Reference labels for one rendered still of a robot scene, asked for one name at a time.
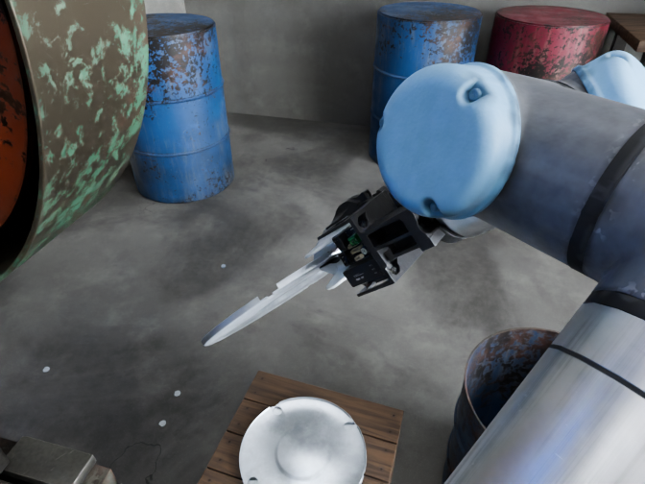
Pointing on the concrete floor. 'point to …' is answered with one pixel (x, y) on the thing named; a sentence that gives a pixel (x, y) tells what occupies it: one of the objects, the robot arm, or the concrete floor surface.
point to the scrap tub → (492, 384)
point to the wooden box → (375, 415)
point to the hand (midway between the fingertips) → (328, 257)
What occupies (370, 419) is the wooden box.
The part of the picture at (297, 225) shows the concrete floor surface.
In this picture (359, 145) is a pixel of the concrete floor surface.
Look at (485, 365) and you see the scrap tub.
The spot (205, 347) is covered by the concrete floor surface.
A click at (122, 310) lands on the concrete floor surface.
